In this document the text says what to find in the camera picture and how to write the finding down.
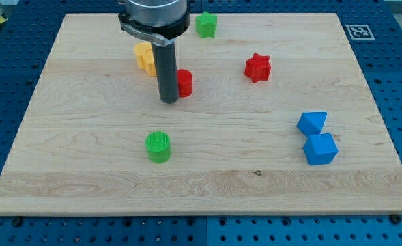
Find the green star block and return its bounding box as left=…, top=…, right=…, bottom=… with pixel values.
left=195, top=12, right=218, bottom=38

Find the blue cube block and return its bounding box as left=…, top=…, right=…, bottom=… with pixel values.
left=303, top=133, right=339, bottom=165

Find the red cylinder block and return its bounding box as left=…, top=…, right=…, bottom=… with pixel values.
left=177, top=69, right=193, bottom=98

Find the wooden board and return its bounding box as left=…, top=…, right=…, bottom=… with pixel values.
left=0, top=13, right=402, bottom=217

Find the yellow heart block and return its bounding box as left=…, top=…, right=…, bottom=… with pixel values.
left=134, top=42, right=156, bottom=77

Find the red star block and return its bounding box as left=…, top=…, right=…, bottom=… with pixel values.
left=244, top=53, right=272, bottom=83

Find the blue triangle block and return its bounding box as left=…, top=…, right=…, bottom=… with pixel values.
left=297, top=111, right=327, bottom=136

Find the green cylinder block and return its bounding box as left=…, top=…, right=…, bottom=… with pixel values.
left=145, top=131, right=171, bottom=163

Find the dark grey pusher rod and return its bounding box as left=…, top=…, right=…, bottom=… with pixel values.
left=152, top=42, right=180, bottom=104

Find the fiducial marker tag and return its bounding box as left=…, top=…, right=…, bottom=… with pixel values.
left=346, top=24, right=375, bottom=40

